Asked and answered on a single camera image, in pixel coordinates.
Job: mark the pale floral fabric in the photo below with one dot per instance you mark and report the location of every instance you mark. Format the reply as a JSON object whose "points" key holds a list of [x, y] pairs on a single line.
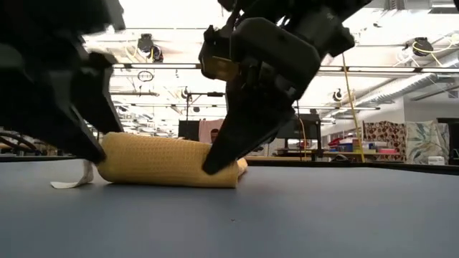
{"points": [[425, 139]]}

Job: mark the large black monitor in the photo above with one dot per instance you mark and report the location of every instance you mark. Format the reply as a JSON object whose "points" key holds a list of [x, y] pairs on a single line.
{"points": [[308, 125]]}

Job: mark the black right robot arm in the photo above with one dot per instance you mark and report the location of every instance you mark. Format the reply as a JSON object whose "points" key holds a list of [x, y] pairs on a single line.
{"points": [[322, 25]]}

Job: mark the white handwritten paper label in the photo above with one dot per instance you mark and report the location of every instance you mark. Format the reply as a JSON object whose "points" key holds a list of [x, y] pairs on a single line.
{"points": [[86, 175]]}

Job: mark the white bucket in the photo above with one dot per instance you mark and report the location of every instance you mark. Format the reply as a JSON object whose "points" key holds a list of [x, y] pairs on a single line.
{"points": [[436, 160]]}

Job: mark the black cabinet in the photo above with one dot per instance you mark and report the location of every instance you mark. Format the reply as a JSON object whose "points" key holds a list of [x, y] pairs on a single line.
{"points": [[452, 139]]}

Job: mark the brown circle patterned fabric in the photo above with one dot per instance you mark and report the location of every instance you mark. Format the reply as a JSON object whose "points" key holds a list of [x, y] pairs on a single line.
{"points": [[385, 132]]}

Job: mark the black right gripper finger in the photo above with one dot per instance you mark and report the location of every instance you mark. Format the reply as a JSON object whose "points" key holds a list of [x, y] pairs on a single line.
{"points": [[247, 129]]}

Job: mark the wooden table board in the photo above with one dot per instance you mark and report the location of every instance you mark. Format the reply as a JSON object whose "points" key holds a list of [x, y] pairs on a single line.
{"points": [[279, 158]]}

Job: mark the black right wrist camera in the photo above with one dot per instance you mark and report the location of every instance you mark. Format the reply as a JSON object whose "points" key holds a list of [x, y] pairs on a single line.
{"points": [[217, 53]]}

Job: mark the pink curtain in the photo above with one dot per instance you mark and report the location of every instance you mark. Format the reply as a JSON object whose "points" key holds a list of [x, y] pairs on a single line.
{"points": [[206, 129]]}

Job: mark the black stand frame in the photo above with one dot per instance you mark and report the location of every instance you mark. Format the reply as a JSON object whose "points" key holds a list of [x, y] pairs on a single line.
{"points": [[215, 94]]}

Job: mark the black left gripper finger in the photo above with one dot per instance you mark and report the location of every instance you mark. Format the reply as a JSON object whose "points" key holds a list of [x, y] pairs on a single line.
{"points": [[43, 111], [97, 93]]}

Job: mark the dark hoop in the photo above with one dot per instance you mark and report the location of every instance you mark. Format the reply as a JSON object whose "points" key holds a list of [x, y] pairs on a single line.
{"points": [[18, 139]]}

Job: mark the yellow waffle towel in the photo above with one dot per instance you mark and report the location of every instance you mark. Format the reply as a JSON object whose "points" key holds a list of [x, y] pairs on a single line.
{"points": [[161, 161]]}

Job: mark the small black monitor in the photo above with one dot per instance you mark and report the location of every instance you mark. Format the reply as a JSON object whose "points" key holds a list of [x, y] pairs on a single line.
{"points": [[189, 129]]}

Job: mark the silver air duct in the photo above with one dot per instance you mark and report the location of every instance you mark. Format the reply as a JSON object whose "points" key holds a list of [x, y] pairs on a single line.
{"points": [[412, 84]]}

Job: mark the person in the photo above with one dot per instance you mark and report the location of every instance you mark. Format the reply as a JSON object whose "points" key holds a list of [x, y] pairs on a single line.
{"points": [[214, 135]]}

